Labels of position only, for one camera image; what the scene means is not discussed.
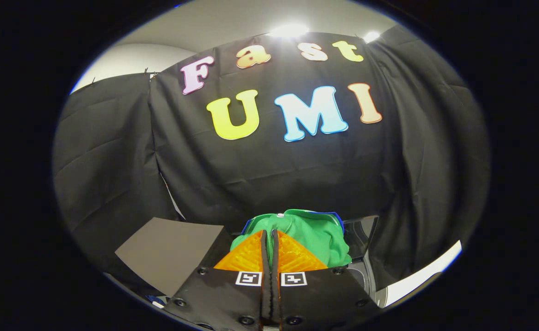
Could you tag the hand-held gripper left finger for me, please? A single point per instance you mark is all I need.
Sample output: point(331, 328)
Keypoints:
point(223, 299)

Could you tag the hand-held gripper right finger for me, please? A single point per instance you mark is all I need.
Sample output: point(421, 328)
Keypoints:
point(324, 299)

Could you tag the dark grey washing machine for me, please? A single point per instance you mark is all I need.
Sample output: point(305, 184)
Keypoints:
point(361, 280)

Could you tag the green polo shirt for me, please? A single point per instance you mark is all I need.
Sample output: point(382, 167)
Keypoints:
point(315, 234)

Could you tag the dark washing machine lid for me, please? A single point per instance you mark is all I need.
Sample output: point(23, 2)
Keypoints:
point(360, 234)

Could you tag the dark grey cabinet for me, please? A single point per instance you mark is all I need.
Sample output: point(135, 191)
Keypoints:
point(168, 250)

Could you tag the black backdrop cloth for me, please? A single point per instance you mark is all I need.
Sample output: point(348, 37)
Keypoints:
point(269, 174)

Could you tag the small ceiling light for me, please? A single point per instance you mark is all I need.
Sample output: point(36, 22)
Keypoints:
point(371, 36)

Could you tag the ceiling light panel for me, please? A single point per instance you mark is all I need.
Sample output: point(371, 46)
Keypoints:
point(289, 30)

